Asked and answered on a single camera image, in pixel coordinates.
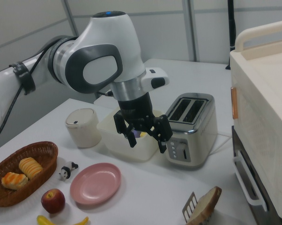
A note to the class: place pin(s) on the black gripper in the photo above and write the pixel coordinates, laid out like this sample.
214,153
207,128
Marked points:
136,110

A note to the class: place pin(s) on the slice of toast bread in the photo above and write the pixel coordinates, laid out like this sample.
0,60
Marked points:
206,204

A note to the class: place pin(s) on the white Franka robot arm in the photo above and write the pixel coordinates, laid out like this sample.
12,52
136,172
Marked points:
108,35

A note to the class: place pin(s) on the chrome and cream toaster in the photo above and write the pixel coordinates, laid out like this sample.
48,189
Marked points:
197,140

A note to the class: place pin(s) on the long striped bread roll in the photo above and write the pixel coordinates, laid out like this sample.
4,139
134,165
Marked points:
31,167

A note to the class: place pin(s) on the yellow cube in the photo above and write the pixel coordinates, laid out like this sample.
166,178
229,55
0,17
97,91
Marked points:
143,134

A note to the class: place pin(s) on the purple cube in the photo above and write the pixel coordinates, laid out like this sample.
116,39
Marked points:
137,134

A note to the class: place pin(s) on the white plastic tub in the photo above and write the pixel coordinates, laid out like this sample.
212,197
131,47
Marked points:
131,151

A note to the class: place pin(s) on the cream lidded trash can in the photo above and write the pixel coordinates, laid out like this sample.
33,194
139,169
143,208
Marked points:
83,131

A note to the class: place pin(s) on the pink plate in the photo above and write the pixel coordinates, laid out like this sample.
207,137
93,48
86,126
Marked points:
96,184

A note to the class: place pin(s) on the metal toast rack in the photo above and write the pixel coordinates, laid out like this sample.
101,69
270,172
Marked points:
190,207

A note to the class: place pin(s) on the panda figurine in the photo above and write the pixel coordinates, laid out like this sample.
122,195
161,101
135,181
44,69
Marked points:
66,172

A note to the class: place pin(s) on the brown wicker basket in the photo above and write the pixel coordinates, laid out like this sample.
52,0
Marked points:
45,150

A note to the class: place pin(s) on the red apple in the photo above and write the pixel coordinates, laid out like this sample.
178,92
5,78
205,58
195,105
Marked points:
53,201

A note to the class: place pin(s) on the cream countertop oven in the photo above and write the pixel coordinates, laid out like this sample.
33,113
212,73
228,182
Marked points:
260,93

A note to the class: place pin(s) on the yellow banana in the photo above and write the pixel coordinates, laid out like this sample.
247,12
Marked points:
43,220

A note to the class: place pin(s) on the black pole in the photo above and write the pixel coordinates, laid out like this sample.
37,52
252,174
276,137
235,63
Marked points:
231,23

